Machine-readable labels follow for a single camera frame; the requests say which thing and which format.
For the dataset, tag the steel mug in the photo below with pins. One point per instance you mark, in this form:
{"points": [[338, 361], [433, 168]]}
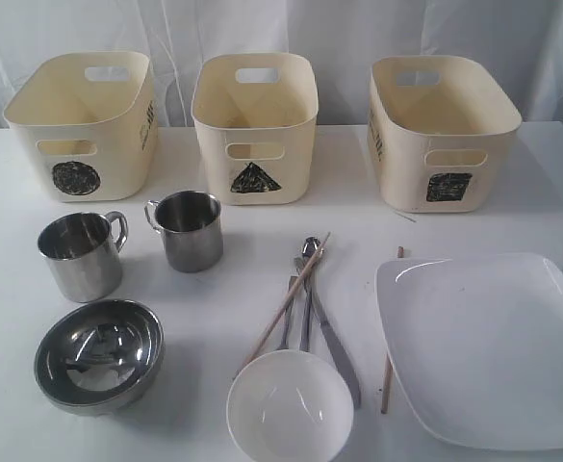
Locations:
{"points": [[189, 225], [82, 252]]}

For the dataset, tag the stainless steel bowl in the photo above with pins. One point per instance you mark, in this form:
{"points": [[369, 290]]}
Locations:
{"points": [[100, 357]]}

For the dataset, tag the wooden chopstick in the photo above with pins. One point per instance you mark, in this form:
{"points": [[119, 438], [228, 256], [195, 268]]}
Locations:
{"points": [[387, 384], [288, 298]]}

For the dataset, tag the steel spoon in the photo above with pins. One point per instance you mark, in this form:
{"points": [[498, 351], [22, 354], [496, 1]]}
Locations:
{"points": [[310, 247]]}

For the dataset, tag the steel fork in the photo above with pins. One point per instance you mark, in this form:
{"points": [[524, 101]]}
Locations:
{"points": [[287, 324]]}

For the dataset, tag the white ceramic bowl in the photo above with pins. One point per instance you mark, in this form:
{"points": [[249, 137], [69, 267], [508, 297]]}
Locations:
{"points": [[289, 405]]}

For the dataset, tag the steel table knife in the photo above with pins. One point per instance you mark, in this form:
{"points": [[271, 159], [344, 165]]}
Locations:
{"points": [[335, 346]]}

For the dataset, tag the cream bin with circle mark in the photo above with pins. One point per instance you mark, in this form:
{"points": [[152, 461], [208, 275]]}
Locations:
{"points": [[87, 122]]}

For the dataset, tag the cream bin with triangle mark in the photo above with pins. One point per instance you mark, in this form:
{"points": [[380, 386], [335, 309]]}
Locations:
{"points": [[255, 120]]}

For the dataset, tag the cream bin with square mark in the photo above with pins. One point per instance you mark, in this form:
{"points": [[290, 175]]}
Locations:
{"points": [[440, 129]]}

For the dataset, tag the white square plate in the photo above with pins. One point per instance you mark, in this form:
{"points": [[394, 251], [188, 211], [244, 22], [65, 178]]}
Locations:
{"points": [[476, 344]]}

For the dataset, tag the white curtain backdrop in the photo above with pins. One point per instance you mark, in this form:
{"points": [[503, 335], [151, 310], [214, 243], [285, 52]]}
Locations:
{"points": [[519, 42]]}

